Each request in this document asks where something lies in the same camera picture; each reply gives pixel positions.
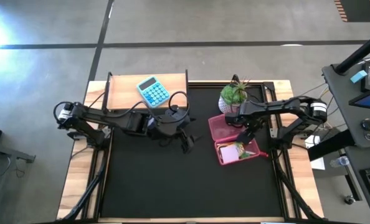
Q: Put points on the black table mat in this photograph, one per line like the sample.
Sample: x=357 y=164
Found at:
x=188 y=186

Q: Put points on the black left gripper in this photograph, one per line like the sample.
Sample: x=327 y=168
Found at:
x=171 y=124

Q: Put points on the black aluminium table frame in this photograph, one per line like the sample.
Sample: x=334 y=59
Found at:
x=284 y=186

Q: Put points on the dark grey side desk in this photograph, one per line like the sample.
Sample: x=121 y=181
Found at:
x=344 y=133

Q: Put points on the turquoise calculator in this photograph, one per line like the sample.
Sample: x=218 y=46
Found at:
x=154 y=92

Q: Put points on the succulent in patterned white pot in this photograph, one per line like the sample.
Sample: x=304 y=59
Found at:
x=231 y=96

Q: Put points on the black caster wheel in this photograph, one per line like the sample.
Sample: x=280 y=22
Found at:
x=349 y=199

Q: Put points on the black pole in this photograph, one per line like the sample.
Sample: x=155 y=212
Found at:
x=359 y=53

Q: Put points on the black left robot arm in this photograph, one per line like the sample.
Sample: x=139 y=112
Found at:
x=110 y=116

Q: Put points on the black computer mouse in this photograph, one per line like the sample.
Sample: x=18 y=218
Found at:
x=369 y=124

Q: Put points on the light blue block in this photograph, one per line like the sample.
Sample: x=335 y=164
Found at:
x=358 y=76

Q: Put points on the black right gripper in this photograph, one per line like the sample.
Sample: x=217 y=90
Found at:
x=241 y=117

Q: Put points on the wooden shelf with black legs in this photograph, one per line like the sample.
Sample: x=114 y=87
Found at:
x=122 y=91

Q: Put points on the clear water bottle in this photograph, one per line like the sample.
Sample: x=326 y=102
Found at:
x=340 y=161

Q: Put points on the black support bracket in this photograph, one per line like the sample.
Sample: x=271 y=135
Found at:
x=331 y=146

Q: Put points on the white paper sheet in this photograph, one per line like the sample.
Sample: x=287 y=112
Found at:
x=317 y=155

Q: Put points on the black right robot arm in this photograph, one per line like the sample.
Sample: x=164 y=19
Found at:
x=275 y=107

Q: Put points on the striped rug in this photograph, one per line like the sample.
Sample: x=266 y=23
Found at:
x=359 y=11

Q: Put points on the pink plastic tray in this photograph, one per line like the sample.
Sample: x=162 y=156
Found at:
x=219 y=130

